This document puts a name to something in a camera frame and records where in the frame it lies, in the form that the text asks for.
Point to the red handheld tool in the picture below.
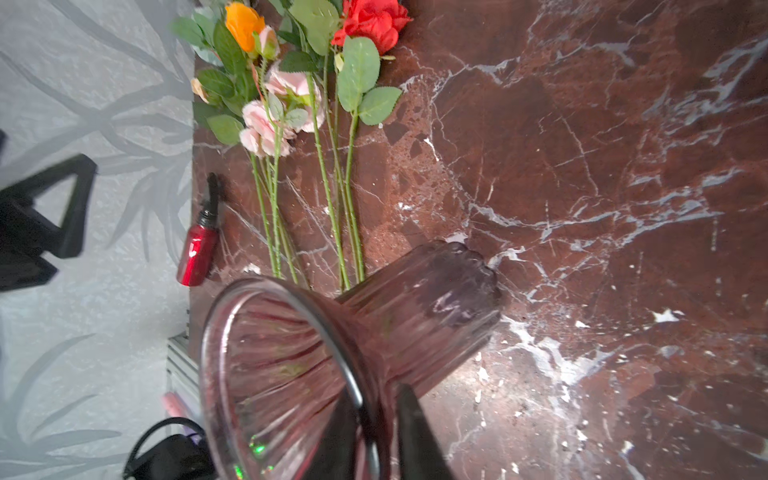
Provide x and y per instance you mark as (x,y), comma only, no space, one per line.
(201,239)

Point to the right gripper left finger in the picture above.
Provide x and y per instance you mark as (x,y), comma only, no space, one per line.
(335,455)

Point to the orange rose stem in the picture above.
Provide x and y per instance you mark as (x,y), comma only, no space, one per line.
(229,37)

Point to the purple pink toy tool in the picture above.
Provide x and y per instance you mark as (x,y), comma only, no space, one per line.
(174,406)

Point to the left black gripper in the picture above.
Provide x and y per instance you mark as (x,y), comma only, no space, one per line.
(26,234)

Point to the light pink rose stem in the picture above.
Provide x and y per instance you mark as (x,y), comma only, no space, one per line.
(286,104)

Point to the dark red glass vase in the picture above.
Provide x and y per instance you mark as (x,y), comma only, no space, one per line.
(276,358)

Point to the small red rose spray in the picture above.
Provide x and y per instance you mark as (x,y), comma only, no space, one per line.
(338,48)

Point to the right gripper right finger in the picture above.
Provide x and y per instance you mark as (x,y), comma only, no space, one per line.
(420,456)

